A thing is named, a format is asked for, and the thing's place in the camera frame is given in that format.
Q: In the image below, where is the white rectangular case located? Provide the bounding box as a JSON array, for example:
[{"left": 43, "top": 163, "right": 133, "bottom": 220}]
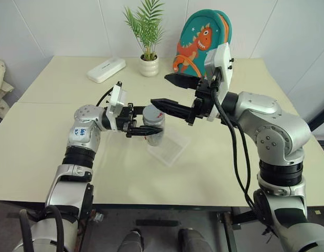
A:
[{"left": 86, "top": 58, "right": 126, "bottom": 84}]

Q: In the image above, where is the beige fabric bundle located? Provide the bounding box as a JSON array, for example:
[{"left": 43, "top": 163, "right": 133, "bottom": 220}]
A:
[{"left": 0, "top": 59, "right": 15, "bottom": 129}]

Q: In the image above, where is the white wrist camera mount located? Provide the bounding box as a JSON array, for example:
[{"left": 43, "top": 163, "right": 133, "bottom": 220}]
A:
[
  {"left": 105, "top": 81, "right": 128, "bottom": 131},
  {"left": 203, "top": 42, "right": 235, "bottom": 122}
]

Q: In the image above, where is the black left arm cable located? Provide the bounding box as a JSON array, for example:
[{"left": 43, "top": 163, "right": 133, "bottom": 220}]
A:
[{"left": 95, "top": 87, "right": 115, "bottom": 107}]

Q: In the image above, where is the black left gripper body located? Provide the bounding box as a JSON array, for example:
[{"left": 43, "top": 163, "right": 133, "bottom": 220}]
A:
[{"left": 115, "top": 103, "right": 138, "bottom": 133}]

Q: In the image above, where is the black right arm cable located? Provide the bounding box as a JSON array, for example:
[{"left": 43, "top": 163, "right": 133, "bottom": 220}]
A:
[{"left": 210, "top": 76, "right": 273, "bottom": 236}]

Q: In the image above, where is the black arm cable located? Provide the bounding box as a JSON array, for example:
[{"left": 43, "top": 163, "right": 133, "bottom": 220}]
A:
[
  {"left": 95, "top": 87, "right": 115, "bottom": 107},
  {"left": 210, "top": 76, "right": 273, "bottom": 236}
]

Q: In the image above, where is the clear jar with grey lid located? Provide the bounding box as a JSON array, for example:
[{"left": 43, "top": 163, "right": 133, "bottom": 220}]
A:
[{"left": 142, "top": 104, "right": 166, "bottom": 146}]

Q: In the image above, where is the clear plastic box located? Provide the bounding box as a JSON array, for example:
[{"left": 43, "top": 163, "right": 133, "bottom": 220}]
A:
[{"left": 146, "top": 125, "right": 191, "bottom": 167}]

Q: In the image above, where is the dark rounded robot leg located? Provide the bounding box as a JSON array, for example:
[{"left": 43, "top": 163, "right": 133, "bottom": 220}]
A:
[
  {"left": 117, "top": 228, "right": 144, "bottom": 252},
  {"left": 177, "top": 227, "right": 214, "bottom": 252}
]

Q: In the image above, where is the teal dinosaur backpack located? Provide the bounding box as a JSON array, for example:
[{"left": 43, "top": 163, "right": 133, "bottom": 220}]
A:
[{"left": 172, "top": 8, "right": 233, "bottom": 78}]

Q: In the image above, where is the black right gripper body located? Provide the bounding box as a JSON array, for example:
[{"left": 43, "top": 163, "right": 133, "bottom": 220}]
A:
[{"left": 186, "top": 79, "right": 219, "bottom": 127}]

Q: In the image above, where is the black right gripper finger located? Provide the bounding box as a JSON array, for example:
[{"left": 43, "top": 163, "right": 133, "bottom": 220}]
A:
[
  {"left": 164, "top": 73, "right": 202, "bottom": 92},
  {"left": 150, "top": 98, "right": 196, "bottom": 120}
]

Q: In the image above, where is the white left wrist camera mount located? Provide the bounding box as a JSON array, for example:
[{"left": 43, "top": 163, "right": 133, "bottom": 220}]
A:
[{"left": 105, "top": 81, "right": 128, "bottom": 131}]

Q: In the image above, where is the green plant in white pot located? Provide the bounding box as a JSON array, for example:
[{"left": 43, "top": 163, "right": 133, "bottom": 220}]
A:
[{"left": 123, "top": 0, "right": 166, "bottom": 77}]

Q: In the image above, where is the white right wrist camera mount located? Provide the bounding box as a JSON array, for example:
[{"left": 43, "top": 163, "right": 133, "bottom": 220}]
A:
[{"left": 203, "top": 42, "right": 235, "bottom": 122}]

